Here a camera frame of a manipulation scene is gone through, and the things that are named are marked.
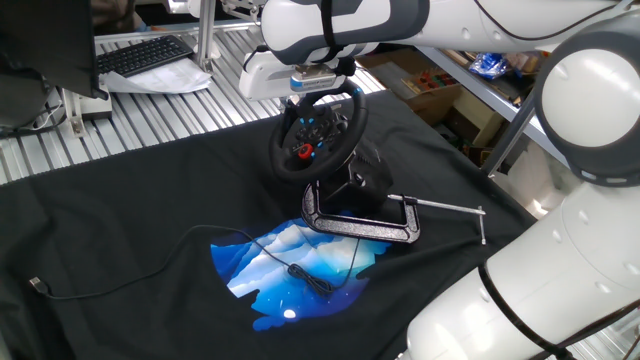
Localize person in brown shirt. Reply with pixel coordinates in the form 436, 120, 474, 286
91, 0, 146, 35

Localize black cloth with blue print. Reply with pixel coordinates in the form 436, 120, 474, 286
0, 88, 539, 360

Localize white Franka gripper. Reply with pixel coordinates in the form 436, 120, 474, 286
238, 50, 352, 116

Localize aluminium shelf rail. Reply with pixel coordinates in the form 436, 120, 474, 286
414, 44, 571, 169

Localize tray of colourful blocks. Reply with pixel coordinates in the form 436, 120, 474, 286
401, 67, 454, 96

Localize white crumpled paper sheet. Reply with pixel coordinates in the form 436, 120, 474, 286
98, 58, 214, 95

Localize aluminium vertical post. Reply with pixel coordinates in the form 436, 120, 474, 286
192, 0, 222, 74

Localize black computer keyboard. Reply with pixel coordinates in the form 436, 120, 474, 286
96, 34, 195, 79

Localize grey wrist camera blue ends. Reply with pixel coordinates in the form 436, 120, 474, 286
290, 63, 337, 94

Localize open brown cardboard box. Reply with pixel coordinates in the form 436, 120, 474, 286
355, 48, 464, 126

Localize aluminium bracket foot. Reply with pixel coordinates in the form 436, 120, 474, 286
59, 87, 87, 139

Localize aluminium diagonal strut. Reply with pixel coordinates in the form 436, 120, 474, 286
482, 92, 539, 179

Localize black computer monitor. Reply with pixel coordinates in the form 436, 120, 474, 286
0, 0, 109, 100

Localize black steering wheel base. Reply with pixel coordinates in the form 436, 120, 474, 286
319, 137, 395, 219

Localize black racing steering wheel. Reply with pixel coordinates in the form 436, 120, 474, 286
268, 79, 370, 182

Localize dark grey monitor base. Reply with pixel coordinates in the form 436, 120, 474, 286
0, 64, 56, 132

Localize black metal C-clamp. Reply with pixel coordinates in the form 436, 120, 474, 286
301, 180, 487, 247

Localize blue plastic bag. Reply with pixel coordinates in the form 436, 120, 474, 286
468, 51, 511, 80

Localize beige cardboard box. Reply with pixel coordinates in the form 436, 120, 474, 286
444, 88, 506, 149

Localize black USB cable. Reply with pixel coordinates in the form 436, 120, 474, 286
28, 223, 361, 301

